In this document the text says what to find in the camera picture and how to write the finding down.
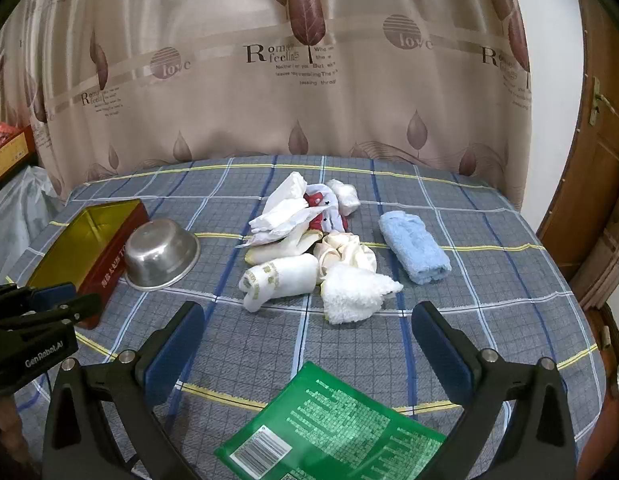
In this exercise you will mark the green printed packet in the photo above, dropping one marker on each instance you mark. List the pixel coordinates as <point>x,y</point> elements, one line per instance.
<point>334,425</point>

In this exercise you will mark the cream sock with yellow toe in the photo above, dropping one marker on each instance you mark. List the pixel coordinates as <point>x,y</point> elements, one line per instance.
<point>284,250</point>

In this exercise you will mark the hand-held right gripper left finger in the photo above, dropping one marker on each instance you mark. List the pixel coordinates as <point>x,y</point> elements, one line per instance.
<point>175,357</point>

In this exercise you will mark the clear plastic bag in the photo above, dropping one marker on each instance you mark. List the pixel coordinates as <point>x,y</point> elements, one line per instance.
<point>14,220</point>

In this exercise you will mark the red and white satin cloth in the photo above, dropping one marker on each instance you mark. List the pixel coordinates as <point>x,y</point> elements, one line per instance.
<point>328,216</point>

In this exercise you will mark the cream silk cloth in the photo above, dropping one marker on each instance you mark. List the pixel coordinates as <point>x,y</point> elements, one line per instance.
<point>349,255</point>

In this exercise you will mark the red and gold tin box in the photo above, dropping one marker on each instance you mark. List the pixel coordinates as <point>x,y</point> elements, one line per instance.
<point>89,240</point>

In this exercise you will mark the metal bowl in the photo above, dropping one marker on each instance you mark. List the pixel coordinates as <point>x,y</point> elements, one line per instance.
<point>162,260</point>

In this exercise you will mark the brown wooden door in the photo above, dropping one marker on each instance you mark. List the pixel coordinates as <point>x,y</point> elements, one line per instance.
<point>589,160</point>

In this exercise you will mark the red cardboard box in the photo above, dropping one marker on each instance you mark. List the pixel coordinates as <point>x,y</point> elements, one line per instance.
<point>7,147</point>

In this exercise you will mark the white fluffy towel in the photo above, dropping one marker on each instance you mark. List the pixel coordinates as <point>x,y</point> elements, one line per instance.
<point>354,292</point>

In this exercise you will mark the brass door latch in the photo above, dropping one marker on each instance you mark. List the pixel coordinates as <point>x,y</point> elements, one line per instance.
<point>597,102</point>

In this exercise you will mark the beige leaf printed curtain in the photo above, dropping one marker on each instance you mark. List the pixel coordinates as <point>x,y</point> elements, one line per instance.
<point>214,110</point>

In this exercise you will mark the brown wooden furniture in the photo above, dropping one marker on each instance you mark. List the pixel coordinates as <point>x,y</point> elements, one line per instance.
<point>609,400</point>

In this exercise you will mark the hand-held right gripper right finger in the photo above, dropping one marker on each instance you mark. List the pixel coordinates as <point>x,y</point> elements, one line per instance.
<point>442,357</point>

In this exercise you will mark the white balled cloth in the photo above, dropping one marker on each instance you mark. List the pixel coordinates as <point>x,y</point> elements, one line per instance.
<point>347,197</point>

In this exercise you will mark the grey plaid bedsheet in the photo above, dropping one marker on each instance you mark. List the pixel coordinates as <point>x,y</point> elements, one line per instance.
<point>489,310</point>

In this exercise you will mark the white floral handkerchief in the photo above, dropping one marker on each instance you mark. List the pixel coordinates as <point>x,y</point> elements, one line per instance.
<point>277,222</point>

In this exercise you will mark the person's left hand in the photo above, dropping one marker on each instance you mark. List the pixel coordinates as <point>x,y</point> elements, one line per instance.
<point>7,425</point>

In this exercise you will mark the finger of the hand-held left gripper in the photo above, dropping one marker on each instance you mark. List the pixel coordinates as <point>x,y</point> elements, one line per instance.
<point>64,312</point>
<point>52,294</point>

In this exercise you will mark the blue towel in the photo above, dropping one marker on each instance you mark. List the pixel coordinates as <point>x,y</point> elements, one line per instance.
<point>414,247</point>

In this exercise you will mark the white sock with olive print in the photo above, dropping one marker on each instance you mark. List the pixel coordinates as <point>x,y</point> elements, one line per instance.
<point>279,280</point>

